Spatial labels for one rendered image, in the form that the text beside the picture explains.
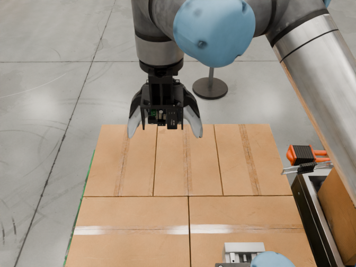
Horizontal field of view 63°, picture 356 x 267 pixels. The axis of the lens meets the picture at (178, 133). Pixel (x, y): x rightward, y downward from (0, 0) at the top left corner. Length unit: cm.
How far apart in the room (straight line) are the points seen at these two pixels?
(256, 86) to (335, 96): 310
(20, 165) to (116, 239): 149
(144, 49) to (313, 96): 23
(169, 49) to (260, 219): 135
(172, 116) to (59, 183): 215
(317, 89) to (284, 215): 138
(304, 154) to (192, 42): 98
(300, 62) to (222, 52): 10
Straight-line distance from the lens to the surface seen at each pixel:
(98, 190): 176
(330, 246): 164
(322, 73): 37
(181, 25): 32
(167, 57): 43
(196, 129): 55
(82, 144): 281
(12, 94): 372
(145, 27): 42
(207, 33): 29
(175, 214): 162
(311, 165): 120
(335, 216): 170
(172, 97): 48
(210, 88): 328
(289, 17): 39
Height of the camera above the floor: 196
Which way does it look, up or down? 45 degrees down
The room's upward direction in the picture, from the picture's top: straight up
